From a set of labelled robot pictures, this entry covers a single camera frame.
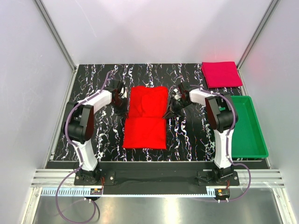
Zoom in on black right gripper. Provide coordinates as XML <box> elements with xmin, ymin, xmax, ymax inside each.
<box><xmin>163</xmin><ymin>97</ymin><xmax>191</xmax><ymax>120</ymax></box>

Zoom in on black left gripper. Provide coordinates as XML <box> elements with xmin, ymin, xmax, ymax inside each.
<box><xmin>111</xmin><ymin>96</ymin><xmax>128</xmax><ymax>119</ymax></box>

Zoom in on red t shirt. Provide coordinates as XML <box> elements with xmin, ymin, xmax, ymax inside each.
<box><xmin>123</xmin><ymin>86</ymin><xmax>168</xmax><ymax>150</ymax></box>

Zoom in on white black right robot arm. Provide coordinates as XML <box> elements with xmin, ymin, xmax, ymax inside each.
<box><xmin>163</xmin><ymin>82</ymin><xmax>238</xmax><ymax>185</ymax></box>

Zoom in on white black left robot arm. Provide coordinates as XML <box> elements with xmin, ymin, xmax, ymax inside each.
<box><xmin>61</xmin><ymin>79</ymin><xmax>128</xmax><ymax>185</ymax></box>

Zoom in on black marbled table mat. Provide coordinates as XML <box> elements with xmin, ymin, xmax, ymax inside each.
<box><xmin>44</xmin><ymin>63</ymin><xmax>269</xmax><ymax>169</ymax></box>

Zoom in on folded magenta t shirt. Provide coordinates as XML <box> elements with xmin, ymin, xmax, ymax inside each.
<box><xmin>201</xmin><ymin>62</ymin><xmax>242</xmax><ymax>88</ymax></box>

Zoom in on green plastic tray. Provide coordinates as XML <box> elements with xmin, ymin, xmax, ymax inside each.
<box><xmin>231</xmin><ymin>96</ymin><xmax>269</xmax><ymax>159</ymax></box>

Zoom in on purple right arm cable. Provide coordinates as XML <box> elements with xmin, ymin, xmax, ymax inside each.
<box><xmin>186</xmin><ymin>85</ymin><xmax>253</xmax><ymax>203</ymax></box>

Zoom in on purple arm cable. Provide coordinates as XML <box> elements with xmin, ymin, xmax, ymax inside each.
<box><xmin>55</xmin><ymin>71</ymin><xmax>101</xmax><ymax>221</ymax></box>
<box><xmin>186</xmin><ymin>85</ymin><xmax>253</xmax><ymax>203</ymax></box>

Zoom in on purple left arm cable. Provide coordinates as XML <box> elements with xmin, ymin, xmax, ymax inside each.
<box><xmin>55</xmin><ymin>71</ymin><xmax>101</xmax><ymax>221</ymax></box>

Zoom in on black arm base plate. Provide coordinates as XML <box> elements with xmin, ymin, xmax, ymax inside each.
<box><xmin>74</xmin><ymin>161</ymin><xmax>227</xmax><ymax>196</ymax></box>

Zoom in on white slotted cable duct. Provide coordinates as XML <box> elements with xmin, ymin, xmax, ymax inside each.
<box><xmin>41</xmin><ymin>187</ymin><xmax>230</xmax><ymax>198</ymax></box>

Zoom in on aluminium front rail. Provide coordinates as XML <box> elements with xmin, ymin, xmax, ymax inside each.
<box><xmin>31</xmin><ymin>169</ymin><xmax>285</xmax><ymax>188</ymax></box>

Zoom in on left aluminium frame post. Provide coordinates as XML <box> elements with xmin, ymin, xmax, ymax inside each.
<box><xmin>32</xmin><ymin>0</ymin><xmax>78</xmax><ymax>72</ymax></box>

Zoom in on aluminium frame post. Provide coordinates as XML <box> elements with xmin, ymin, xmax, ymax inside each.
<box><xmin>235</xmin><ymin>0</ymin><xmax>282</xmax><ymax>70</ymax></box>
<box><xmin>32</xmin><ymin>0</ymin><xmax>78</xmax><ymax>72</ymax></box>

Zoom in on right aluminium frame post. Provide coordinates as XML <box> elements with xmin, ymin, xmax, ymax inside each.
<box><xmin>235</xmin><ymin>0</ymin><xmax>282</xmax><ymax>70</ymax></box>

